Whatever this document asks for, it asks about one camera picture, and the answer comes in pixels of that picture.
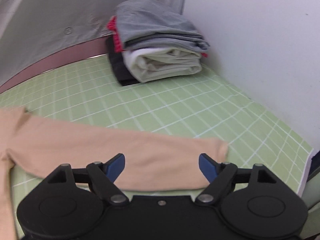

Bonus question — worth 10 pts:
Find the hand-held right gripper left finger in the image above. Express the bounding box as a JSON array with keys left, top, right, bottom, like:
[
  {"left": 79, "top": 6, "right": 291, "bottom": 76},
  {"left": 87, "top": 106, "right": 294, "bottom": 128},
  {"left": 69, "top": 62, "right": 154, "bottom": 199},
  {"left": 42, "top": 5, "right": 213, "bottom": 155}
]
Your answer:
[{"left": 46, "top": 153, "right": 130, "bottom": 207}]

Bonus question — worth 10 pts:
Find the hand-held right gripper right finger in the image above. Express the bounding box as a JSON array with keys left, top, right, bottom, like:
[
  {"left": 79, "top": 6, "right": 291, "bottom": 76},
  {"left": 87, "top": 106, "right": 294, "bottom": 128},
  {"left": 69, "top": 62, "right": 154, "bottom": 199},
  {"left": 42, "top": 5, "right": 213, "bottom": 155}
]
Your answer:
[{"left": 195, "top": 153, "right": 275, "bottom": 207}]

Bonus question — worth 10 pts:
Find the beige long-sleeve shirt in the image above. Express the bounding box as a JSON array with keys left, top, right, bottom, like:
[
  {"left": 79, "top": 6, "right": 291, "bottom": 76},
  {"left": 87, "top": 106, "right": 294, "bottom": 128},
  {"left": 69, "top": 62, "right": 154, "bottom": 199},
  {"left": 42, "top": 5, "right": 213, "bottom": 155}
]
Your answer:
[{"left": 0, "top": 107, "right": 229, "bottom": 240}]

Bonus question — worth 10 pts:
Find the green grid mat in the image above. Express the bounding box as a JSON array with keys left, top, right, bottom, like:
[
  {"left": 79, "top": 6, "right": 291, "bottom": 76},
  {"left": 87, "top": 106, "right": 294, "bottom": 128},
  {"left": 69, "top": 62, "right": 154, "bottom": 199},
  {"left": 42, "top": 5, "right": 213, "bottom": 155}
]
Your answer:
[{"left": 0, "top": 54, "right": 314, "bottom": 240}]

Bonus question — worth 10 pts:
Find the black folded garment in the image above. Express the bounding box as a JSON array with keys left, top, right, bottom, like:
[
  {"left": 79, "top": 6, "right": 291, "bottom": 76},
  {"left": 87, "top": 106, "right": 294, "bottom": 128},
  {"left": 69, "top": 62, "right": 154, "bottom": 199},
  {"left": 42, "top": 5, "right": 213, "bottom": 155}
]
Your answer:
[{"left": 105, "top": 37, "right": 138, "bottom": 87}]

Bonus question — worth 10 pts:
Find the pink sheet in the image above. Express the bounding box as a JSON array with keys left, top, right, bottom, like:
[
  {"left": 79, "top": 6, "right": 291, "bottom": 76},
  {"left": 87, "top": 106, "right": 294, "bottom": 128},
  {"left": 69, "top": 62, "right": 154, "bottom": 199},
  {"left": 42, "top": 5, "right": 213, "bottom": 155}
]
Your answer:
[{"left": 0, "top": 36, "right": 110, "bottom": 94}]

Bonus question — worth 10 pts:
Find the red folded garment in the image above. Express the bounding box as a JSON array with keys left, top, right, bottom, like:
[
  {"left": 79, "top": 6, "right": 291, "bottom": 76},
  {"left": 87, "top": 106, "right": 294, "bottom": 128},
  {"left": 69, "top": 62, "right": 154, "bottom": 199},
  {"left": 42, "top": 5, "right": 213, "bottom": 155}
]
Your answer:
[{"left": 106, "top": 16, "right": 209, "bottom": 58}]

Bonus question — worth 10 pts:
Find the grey folded garment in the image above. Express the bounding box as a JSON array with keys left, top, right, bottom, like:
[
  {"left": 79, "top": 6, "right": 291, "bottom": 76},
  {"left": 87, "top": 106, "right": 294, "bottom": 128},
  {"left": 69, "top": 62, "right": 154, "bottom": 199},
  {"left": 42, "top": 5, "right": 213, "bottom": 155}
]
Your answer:
[{"left": 115, "top": 0, "right": 210, "bottom": 53}]

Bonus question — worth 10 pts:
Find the grey carrot-print sheet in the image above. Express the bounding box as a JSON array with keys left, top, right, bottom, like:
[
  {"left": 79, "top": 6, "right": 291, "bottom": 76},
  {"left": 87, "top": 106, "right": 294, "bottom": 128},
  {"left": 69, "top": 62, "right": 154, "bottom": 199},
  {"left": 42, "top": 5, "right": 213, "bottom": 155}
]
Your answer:
[{"left": 0, "top": 0, "right": 189, "bottom": 87}]

